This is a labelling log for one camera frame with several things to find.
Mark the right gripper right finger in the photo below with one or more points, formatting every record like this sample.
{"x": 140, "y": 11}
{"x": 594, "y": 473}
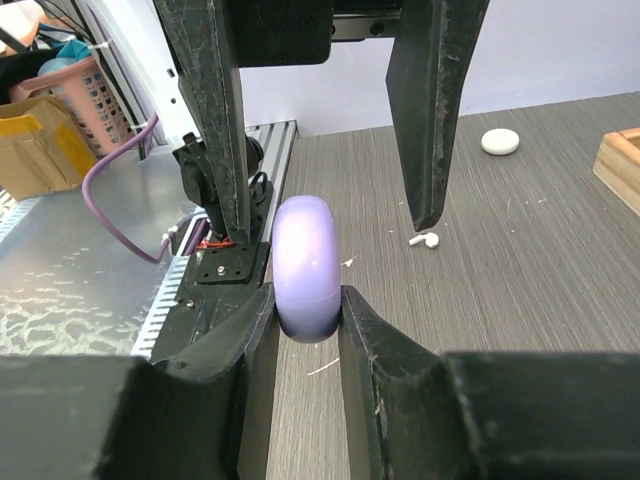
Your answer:
{"x": 390, "y": 388}

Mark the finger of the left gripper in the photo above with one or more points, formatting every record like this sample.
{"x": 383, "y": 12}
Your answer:
{"x": 427, "y": 69}

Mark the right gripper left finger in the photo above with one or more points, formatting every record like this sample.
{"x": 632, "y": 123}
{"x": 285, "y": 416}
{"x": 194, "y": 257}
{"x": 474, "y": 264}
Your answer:
{"x": 217, "y": 415}

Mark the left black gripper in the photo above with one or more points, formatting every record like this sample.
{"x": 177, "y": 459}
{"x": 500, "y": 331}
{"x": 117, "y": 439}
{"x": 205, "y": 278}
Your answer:
{"x": 267, "y": 33}

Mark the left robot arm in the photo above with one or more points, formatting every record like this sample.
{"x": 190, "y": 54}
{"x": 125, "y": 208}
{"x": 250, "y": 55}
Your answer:
{"x": 212, "y": 41}

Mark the white earbud case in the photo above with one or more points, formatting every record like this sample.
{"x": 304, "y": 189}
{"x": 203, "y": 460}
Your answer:
{"x": 500, "y": 142}

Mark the white earbud near left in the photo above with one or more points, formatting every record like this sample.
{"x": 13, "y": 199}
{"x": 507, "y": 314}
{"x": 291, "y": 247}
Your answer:
{"x": 430, "y": 239}

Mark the pink plastic basket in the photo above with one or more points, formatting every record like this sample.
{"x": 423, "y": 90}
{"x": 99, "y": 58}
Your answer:
{"x": 81, "y": 86}

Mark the cardboard box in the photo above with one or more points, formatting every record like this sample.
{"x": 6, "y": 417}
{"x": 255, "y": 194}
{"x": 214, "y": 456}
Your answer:
{"x": 42, "y": 149}

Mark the wooden clothes rack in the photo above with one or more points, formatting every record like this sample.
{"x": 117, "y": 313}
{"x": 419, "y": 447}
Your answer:
{"x": 617, "y": 165}

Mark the white slotted cable duct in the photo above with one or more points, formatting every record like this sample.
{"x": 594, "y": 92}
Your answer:
{"x": 164, "y": 300}

